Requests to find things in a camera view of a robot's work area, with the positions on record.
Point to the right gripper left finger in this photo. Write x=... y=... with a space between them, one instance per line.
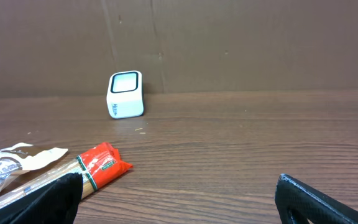
x=55 y=203

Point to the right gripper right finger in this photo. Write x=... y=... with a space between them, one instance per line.
x=299 y=203

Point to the orange spaghetti package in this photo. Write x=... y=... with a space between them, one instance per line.
x=97 y=166

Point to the beige brown snack pouch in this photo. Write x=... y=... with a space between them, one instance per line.
x=22 y=158

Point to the white barcode scanner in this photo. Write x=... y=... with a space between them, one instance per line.
x=125 y=95

